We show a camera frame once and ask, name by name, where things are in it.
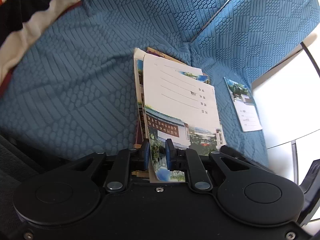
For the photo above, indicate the glossy photo postcard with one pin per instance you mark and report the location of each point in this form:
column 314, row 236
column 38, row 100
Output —
column 201, row 78

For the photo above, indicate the tan Chinese painting book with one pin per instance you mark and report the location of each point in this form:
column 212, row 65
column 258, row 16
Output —
column 162, row 55

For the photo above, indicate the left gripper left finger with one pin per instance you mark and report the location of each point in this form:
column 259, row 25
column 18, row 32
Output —
column 126, row 162

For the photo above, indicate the striped red black blanket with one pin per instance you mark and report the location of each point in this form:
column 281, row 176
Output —
column 22, row 23

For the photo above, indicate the purple and gold book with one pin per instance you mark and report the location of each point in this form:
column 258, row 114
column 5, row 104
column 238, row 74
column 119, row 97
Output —
column 139, row 136

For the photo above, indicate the dark curved metal bar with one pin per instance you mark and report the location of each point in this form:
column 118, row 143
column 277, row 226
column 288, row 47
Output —
column 314, row 63

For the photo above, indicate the white text paper sheets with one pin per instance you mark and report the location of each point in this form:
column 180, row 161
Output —
column 138, row 57

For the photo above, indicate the left blue floor chair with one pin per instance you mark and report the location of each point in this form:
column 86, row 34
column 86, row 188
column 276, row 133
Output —
column 73, row 92

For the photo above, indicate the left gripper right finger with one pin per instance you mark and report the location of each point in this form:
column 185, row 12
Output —
column 188, row 161

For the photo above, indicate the building photo postcard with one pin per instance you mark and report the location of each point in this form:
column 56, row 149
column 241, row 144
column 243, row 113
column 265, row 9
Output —
column 179, row 108
column 244, row 106

